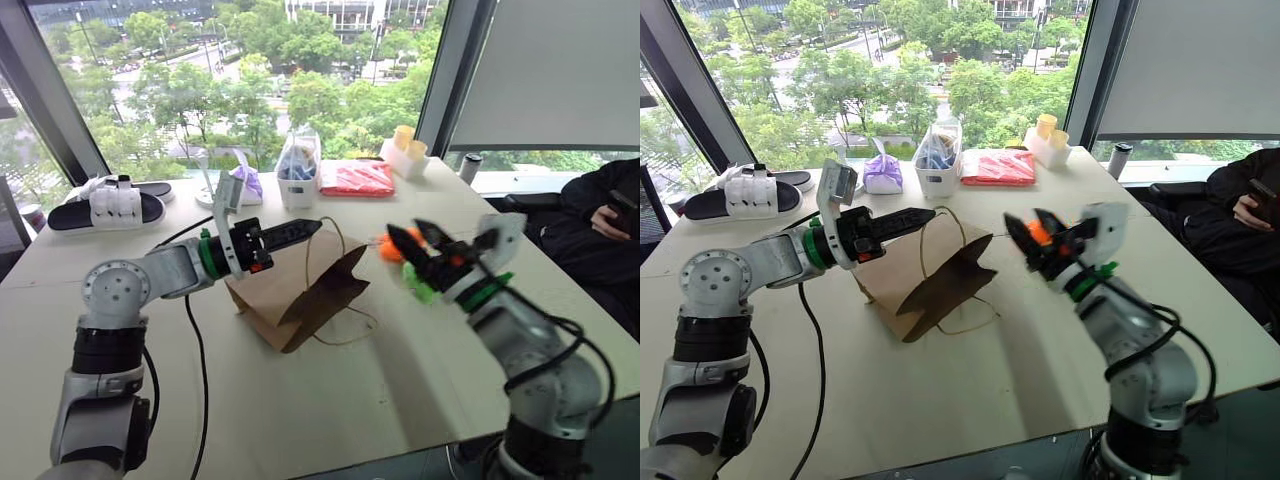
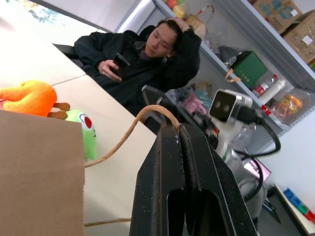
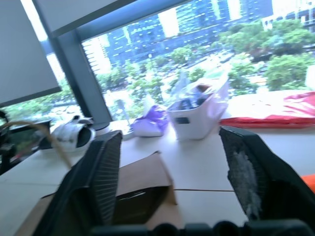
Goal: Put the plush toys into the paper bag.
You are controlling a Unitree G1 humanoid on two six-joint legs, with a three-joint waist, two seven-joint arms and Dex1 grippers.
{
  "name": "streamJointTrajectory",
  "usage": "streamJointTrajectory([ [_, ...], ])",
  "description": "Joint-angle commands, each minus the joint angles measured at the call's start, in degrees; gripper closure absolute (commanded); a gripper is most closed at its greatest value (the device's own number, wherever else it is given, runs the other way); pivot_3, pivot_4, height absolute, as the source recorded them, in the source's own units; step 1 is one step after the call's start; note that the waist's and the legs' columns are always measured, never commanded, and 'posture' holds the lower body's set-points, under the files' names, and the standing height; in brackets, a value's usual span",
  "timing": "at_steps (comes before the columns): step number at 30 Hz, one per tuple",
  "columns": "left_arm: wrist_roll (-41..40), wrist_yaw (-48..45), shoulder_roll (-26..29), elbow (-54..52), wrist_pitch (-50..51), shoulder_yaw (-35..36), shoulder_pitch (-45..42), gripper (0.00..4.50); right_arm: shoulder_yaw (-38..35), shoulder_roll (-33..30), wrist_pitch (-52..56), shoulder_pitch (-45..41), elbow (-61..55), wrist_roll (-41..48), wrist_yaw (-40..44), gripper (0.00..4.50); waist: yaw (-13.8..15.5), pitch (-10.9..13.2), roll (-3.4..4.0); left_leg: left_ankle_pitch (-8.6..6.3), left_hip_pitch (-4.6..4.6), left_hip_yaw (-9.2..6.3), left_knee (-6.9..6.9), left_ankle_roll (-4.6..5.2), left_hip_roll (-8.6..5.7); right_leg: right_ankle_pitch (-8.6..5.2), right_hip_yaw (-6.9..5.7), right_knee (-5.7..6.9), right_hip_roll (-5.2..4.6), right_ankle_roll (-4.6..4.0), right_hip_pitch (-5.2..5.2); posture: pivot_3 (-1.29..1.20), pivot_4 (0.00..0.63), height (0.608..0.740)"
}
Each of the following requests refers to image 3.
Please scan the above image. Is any grey window roller blind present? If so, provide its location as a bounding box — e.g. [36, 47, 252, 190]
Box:
[0, 0, 62, 105]

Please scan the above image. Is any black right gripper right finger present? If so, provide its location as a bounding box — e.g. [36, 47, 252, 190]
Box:
[219, 125, 315, 227]

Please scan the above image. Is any purple and white pouch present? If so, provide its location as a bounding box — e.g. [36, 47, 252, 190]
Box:
[130, 94, 170, 137]

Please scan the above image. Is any white and black headset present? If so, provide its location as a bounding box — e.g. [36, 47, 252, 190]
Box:
[50, 115, 96, 153]

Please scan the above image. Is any orange plush toy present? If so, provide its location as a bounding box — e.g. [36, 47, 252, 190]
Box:
[300, 174, 315, 194]

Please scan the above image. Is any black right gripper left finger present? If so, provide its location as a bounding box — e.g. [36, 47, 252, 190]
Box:
[32, 130, 123, 236]

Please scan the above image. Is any white plastic storage bin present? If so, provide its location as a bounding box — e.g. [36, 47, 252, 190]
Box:
[167, 83, 229, 142]

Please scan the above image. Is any red and white cloth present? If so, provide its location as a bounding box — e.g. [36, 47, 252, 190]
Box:
[220, 90, 315, 130]

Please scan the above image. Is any grey window frame post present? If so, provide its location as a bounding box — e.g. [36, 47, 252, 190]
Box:
[33, 0, 114, 131]

